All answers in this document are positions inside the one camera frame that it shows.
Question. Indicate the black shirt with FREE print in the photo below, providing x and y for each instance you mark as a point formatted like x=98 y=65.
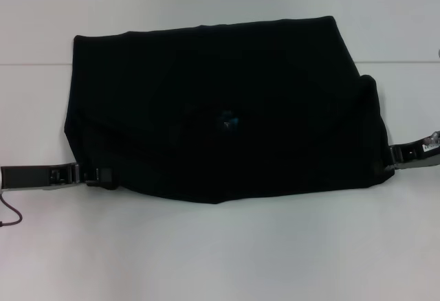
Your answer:
x=206 y=91

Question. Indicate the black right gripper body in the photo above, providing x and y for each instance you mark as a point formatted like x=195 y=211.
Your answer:
x=416 y=155

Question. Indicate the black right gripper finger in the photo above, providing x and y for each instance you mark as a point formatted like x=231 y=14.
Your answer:
x=395 y=155

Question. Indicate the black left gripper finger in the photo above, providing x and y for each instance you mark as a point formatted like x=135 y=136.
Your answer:
x=103 y=175

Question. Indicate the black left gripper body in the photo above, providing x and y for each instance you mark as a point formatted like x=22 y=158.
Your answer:
x=27 y=177

